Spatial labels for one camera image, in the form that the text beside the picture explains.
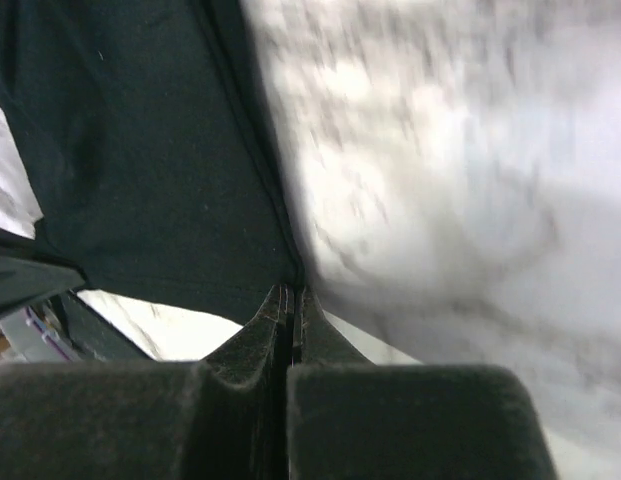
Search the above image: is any black garment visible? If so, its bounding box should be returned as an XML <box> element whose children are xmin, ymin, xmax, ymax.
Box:
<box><xmin>0</xmin><ymin>1</ymin><xmax>303</xmax><ymax>324</ymax></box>

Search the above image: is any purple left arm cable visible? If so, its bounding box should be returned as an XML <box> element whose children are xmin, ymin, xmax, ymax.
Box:
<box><xmin>24</xmin><ymin>307</ymin><xmax>84</xmax><ymax>364</ymax></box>

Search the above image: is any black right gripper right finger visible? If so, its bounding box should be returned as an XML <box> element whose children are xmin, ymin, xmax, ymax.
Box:
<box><xmin>288</xmin><ymin>289</ymin><xmax>557</xmax><ymax>479</ymax></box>

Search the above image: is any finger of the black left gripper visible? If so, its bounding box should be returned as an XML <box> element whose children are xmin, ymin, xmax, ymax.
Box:
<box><xmin>0</xmin><ymin>228</ymin><xmax>85</xmax><ymax>319</ymax></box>

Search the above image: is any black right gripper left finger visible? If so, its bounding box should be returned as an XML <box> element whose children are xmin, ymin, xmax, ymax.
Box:
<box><xmin>0</xmin><ymin>286</ymin><xmax>294</xmax><ymax>479</ymax></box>

